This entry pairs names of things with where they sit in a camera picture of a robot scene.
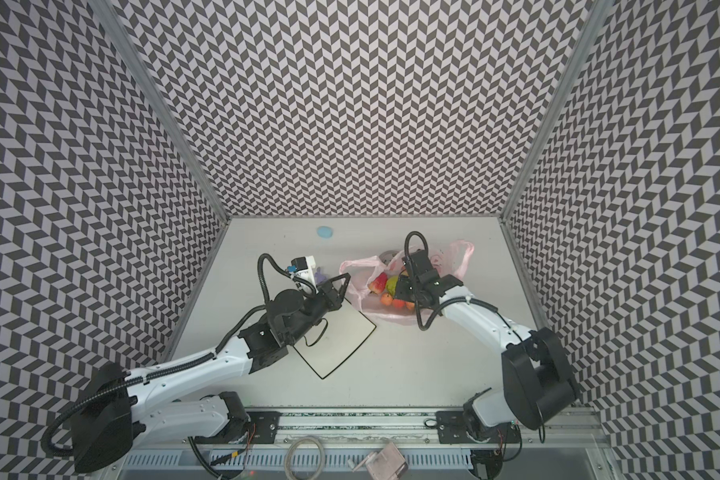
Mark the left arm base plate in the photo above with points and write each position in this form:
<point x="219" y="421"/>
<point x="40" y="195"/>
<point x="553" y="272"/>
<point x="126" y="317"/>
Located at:
<point x="257" y="427"/>

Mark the red fake fruit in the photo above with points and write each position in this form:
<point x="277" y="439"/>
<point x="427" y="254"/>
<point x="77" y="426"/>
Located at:
<point x="378" y="285"/>

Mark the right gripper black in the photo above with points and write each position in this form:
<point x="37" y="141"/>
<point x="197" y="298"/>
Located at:
<point x="417" y="278"/>

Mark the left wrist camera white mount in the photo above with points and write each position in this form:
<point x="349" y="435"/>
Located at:
<point x="303" y="268"/>

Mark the pink box on ledge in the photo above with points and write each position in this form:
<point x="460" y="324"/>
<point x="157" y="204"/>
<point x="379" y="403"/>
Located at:
<point x="385" y="464"/>

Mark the purple bunny toy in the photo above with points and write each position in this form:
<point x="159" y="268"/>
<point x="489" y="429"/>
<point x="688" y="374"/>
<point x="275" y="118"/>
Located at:
<point x="319" y="276"/>

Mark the green fake pear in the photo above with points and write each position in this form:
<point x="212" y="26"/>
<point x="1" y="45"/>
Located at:
<point x="391" y="285"/>

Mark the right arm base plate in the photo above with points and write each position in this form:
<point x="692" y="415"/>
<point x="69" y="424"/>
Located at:
<point x="454" y="427"/>

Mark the white square mat black border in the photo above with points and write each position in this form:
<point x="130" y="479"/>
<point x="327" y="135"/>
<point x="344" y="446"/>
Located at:
<point x="336" y="338"/>

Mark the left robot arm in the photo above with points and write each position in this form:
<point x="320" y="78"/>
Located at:
<point x="121" y="408"/>

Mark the fake red yellow mango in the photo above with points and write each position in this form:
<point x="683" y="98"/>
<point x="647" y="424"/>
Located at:
<point x="400" y="304"/>

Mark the light blue soap piece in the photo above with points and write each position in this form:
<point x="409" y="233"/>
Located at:
<point x="325" y="232"/>

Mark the clear tape roll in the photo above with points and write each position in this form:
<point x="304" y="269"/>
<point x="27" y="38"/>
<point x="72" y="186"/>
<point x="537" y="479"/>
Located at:
<point x="389" y="257"/>

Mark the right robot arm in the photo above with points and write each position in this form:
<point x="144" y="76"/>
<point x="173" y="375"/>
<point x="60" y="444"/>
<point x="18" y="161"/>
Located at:
<point x="537" y="378"/>

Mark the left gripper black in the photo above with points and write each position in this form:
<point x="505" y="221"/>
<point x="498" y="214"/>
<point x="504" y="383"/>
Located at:
<point x="330" y="294"/>

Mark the aluminium front rail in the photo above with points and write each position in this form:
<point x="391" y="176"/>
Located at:
<point x="575" y="427"/>

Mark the pink plastic bag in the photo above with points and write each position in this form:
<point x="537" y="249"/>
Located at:
<point x="452" y="259"/>

